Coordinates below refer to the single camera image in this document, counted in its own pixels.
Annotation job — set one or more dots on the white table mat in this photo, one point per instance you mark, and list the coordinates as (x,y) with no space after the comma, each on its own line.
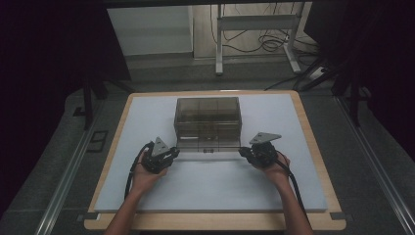
(212,189)

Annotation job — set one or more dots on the clear smoky drawer box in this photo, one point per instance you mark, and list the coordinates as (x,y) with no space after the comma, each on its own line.
(207,114)

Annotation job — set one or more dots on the white panel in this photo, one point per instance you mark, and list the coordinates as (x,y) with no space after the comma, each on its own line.
(150,31)

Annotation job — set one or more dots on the grey tape piece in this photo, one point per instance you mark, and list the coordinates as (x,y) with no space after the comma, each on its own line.
(87,216)
(341,216)

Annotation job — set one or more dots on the wooden table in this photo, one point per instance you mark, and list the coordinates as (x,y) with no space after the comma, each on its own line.
(228,222)

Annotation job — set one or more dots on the black stand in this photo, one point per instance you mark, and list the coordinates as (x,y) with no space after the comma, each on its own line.
(354,98)
(88,101)

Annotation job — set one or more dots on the white desk frame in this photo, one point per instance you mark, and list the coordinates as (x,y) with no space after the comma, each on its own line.
(257,23)

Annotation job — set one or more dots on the metal floor rail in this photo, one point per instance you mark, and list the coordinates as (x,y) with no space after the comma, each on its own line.
(381,176)
(62,189)

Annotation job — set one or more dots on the white power strip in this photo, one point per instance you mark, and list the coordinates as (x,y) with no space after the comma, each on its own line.
(316,73)

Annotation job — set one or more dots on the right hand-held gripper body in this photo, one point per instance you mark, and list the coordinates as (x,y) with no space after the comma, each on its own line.
(264,153)

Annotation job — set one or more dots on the person's left hand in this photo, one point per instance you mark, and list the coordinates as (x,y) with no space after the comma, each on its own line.
(147,181)

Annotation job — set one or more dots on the clear smoky drawer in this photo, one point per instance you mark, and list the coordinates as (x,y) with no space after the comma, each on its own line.
(208,145)

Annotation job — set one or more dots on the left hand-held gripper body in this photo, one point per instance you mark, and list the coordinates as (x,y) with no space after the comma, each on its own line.
(158,158)

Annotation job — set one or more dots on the dark curtain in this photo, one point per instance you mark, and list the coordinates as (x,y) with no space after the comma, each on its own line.
(375,49)
(49,49)

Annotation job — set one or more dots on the person's right hand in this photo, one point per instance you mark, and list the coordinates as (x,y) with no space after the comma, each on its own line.
(275,174)

